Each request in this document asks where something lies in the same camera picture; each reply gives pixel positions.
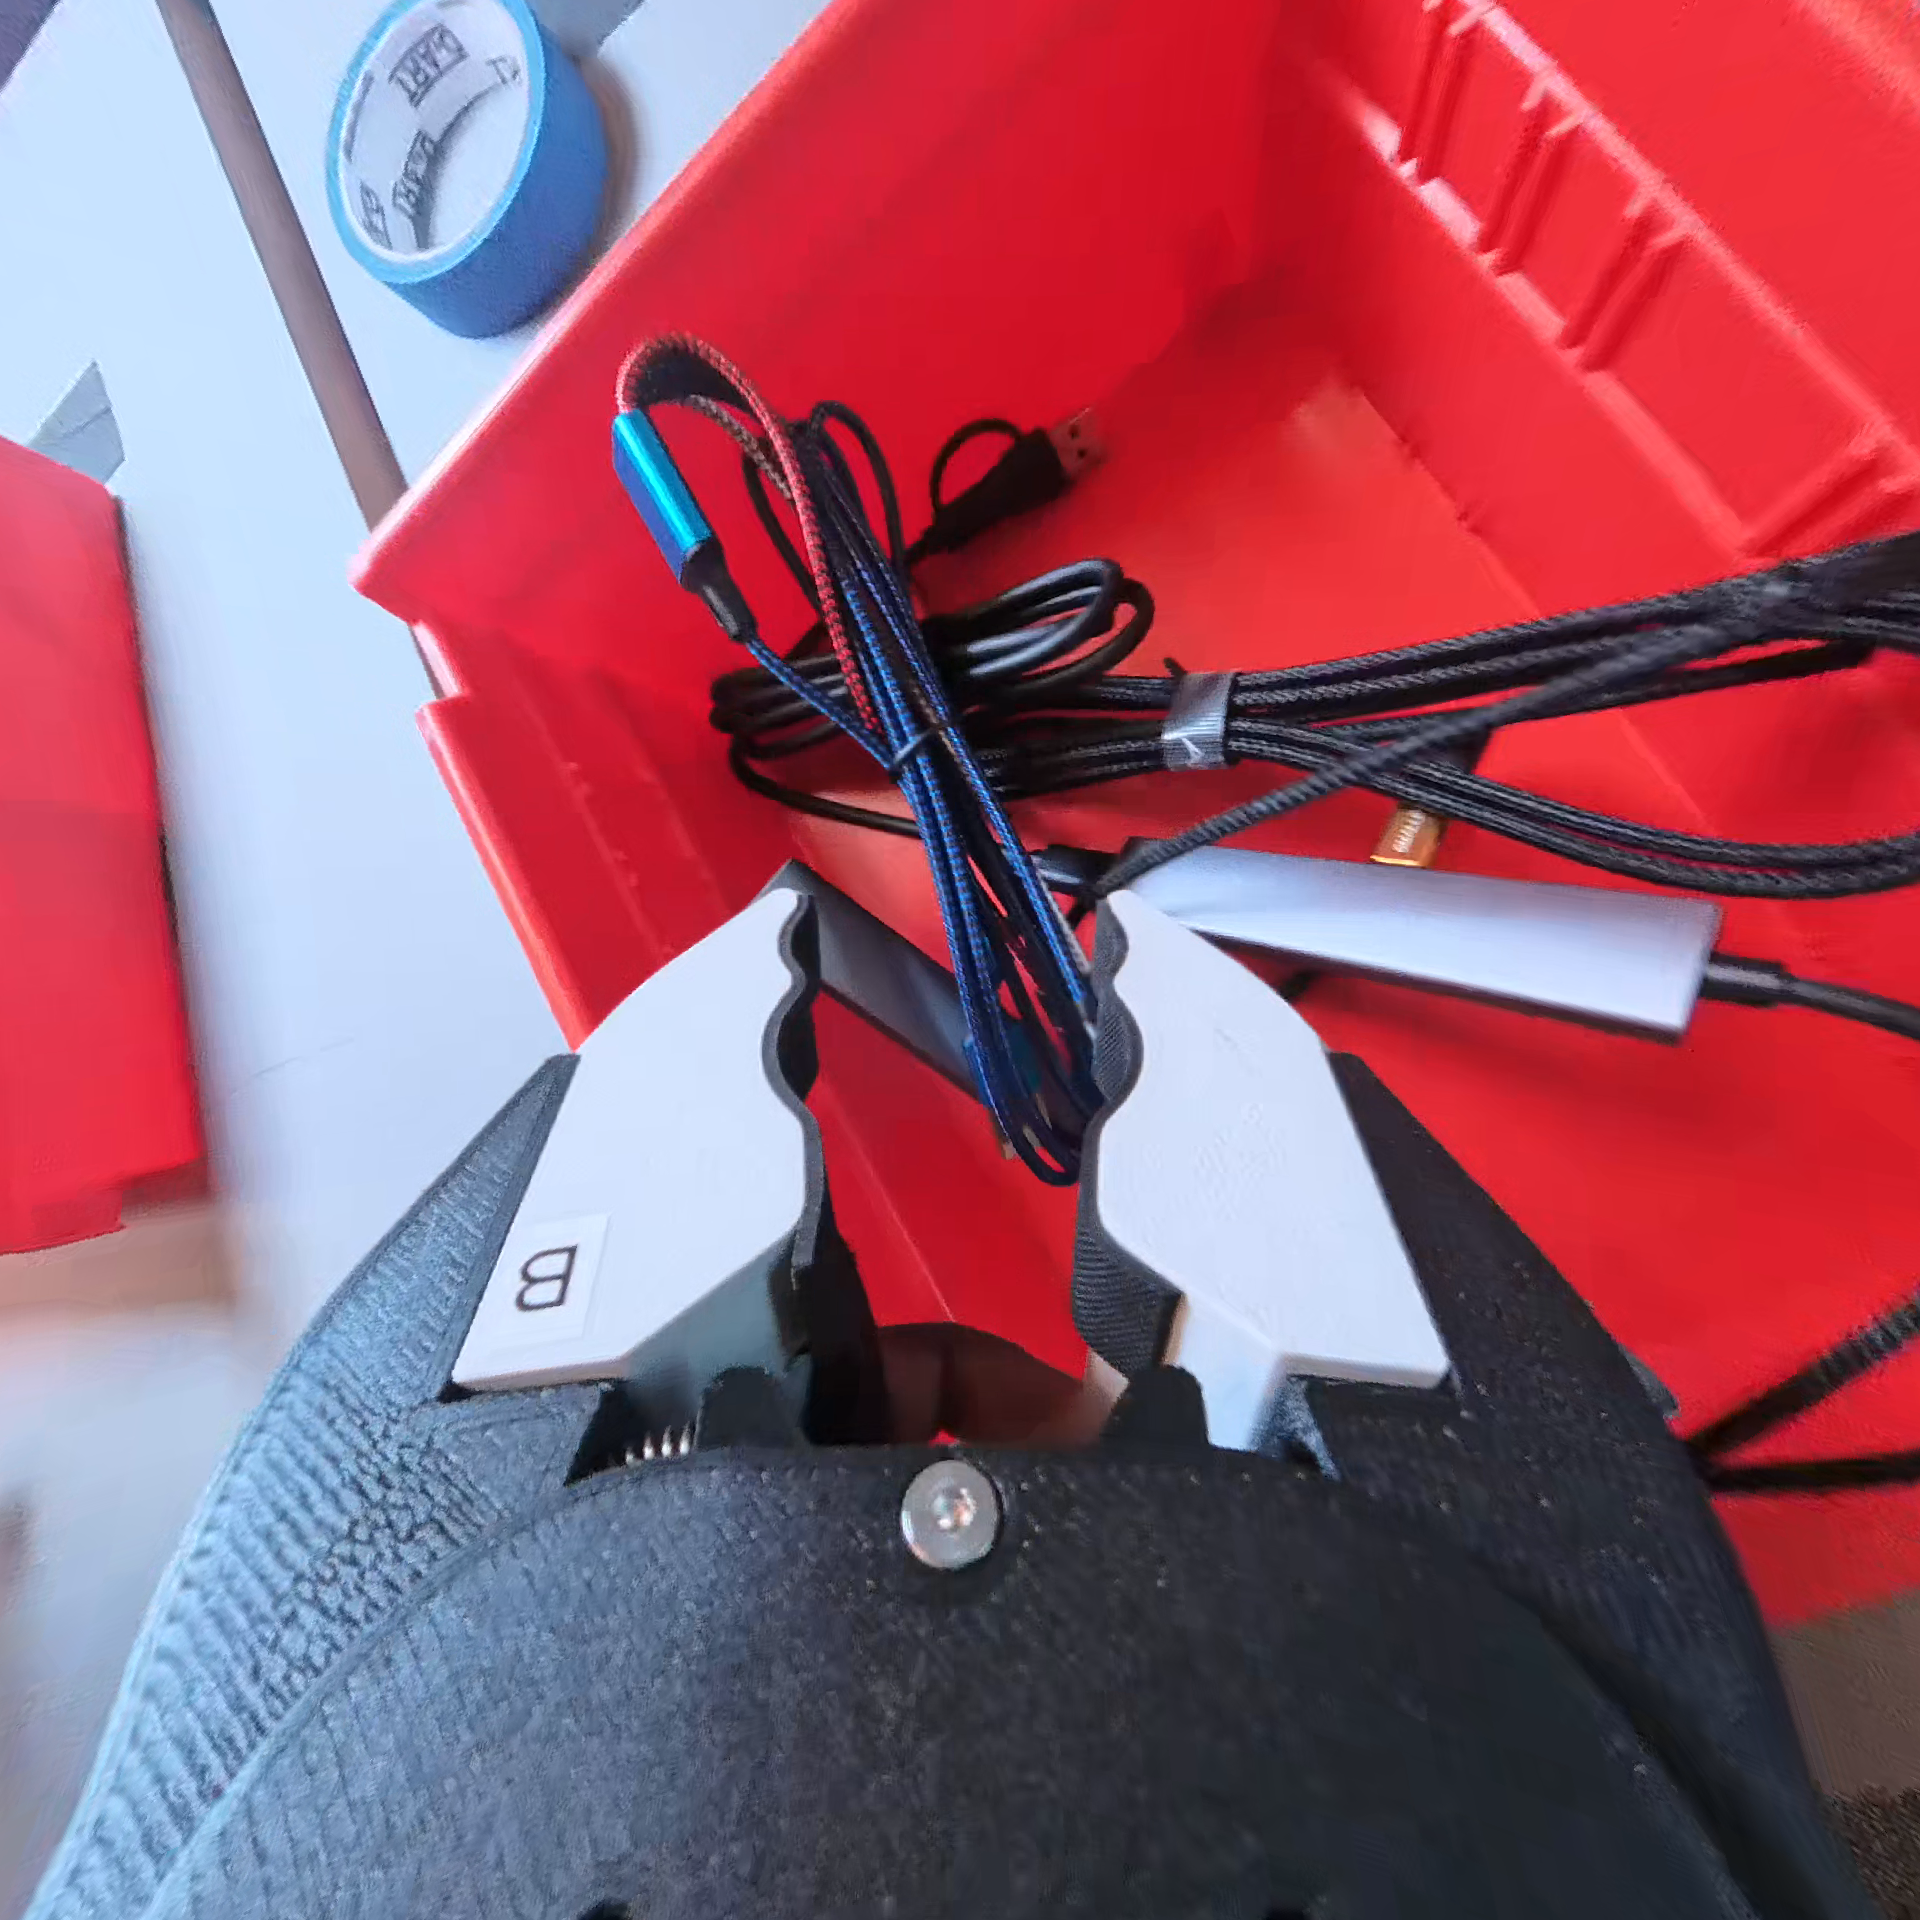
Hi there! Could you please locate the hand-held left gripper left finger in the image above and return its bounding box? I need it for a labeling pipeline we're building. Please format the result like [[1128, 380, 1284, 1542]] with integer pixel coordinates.
[[448, 884, 831, 1396]]

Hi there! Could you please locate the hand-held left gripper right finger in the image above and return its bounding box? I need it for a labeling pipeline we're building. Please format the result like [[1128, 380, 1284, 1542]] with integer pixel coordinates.
[[1072, 892, 1452, 1453]]

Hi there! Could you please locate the grey usb hub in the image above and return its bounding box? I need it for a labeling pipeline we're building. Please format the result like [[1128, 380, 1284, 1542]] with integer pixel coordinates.
[[1126, 844, 1920, 1045]]

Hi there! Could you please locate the black braided cable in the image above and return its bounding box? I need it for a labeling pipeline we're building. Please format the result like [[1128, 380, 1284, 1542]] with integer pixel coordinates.
[[1036, 532, 1920, 1501]]

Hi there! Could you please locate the blue braided multi-plug cable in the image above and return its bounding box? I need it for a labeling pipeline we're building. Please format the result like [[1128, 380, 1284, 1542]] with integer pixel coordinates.
[[609, 334, 1115, 1190]]

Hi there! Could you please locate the red plastic bin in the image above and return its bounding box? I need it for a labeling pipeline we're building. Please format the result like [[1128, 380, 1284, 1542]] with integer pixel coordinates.
[[351, 0, 1920, 1629], [0, 434, 212, 1255]]

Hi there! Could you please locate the blue tape roll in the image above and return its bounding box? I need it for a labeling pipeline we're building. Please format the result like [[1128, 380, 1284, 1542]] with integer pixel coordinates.
[[326, 0, 612, 339]]

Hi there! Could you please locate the grey metal bar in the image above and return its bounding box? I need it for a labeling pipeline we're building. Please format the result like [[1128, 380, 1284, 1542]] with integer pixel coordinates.
[[153, 0, 410, 530]]

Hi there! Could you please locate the thin black usb cable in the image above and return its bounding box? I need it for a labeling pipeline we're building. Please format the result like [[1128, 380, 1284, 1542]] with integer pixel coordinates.
[[708, 407, 1161, 841]]

